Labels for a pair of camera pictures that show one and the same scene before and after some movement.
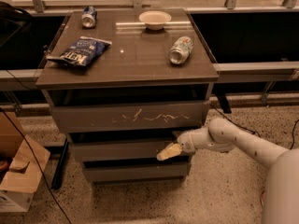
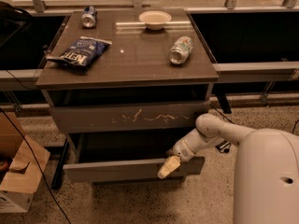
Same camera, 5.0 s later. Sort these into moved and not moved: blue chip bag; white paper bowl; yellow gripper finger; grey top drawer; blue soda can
Moved: yellow gripper finger
Not moved: grey top drawer; blue soda can; white paper bowl; blue chip bag
